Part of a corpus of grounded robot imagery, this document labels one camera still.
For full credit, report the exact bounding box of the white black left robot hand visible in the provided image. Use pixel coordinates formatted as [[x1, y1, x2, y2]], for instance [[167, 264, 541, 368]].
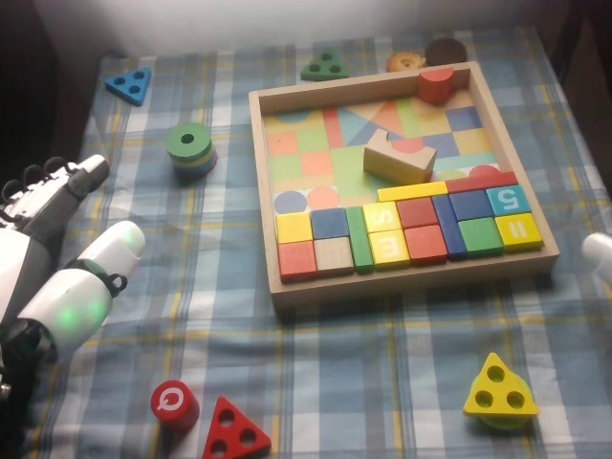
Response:
[[0, 153, 147, 348]]

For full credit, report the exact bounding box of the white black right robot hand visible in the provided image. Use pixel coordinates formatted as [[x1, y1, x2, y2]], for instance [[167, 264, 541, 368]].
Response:
[[581, 231, 612, 278]]

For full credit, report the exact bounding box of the natural wood arch block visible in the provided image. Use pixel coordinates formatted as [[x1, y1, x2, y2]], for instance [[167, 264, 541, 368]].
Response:
[[362, 127, 438, 186]]

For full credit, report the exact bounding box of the red half-cylinder block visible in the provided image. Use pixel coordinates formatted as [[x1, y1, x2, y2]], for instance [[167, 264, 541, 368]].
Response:
[[418, 67, 455, 106]]

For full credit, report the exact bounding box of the red cylinder with white print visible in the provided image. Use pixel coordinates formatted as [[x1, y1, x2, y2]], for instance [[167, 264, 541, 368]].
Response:
[[150, 380, 201, 431]]

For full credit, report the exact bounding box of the yellow triangle with three holes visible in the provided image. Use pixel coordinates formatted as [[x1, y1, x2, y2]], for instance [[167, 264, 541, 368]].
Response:
[[462, 352, 540, 419]]

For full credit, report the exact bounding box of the wooden tray with colourful floor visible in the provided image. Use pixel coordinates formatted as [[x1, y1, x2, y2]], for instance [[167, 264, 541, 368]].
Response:
[[248, 60, 560, 321]]

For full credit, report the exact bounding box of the red triangle with three holes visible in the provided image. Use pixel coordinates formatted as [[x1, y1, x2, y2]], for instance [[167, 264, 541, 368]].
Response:
[[202, 395, 273, 459]]

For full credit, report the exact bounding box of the blue triangle with three holes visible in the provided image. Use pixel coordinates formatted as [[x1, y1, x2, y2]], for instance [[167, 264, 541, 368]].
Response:
[[103, 66, 153, 108]]

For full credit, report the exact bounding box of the dark brown round cookie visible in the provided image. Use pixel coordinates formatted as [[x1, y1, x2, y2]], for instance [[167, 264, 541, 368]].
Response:
[[424, 37, 469, 68]]

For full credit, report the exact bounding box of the tan round cookie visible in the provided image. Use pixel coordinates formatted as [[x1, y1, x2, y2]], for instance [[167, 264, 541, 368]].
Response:
[[385, 50, 426, 74]]

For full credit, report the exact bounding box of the white backdrop board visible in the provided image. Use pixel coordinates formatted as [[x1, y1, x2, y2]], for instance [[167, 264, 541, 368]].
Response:
[[37, 0, 546, 58]]

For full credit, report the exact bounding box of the green triangle with three holes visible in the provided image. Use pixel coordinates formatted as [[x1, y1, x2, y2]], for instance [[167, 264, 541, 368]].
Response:
[[299, 47, 349, 81]]

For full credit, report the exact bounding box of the red wooden ring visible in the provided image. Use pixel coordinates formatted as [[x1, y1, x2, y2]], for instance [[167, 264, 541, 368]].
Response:
[[172, 160, 219, 183]]

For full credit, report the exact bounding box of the yellow wooden ring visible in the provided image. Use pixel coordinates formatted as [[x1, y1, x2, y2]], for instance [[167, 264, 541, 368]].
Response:
[[167, 147, 215, 169]]

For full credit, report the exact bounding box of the blue wooden ring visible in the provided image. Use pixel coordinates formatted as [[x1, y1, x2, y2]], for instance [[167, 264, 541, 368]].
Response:
[[170, 153, 218, 176]]

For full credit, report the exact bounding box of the green wooden ring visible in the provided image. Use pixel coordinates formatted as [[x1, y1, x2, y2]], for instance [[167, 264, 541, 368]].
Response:
[[165, 122, 212, 163]]

